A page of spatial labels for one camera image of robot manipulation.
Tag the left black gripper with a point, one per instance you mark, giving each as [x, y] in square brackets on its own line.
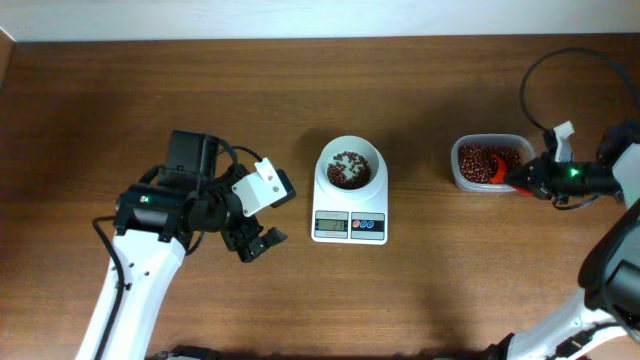
[236, 239]

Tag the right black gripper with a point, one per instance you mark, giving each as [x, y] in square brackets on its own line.
[540, 177]

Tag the orange plastic measuring scoop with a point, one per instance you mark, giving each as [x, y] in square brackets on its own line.
[501, 172]

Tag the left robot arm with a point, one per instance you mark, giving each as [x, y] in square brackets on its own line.
[161, 219]

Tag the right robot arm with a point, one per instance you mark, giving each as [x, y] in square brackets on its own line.
[605, 305]

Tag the white digital kitchen scale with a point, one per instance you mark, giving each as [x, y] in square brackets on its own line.
[347, 221]

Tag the clear plastic container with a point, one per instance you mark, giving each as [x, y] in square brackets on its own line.
[525, 149]

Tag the red adzuki beans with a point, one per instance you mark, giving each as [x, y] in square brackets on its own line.
[476, 165]

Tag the beans in white bowl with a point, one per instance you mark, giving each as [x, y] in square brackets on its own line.
[349, 170]

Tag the white round bowl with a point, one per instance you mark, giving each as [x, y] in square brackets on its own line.
[363, 147]

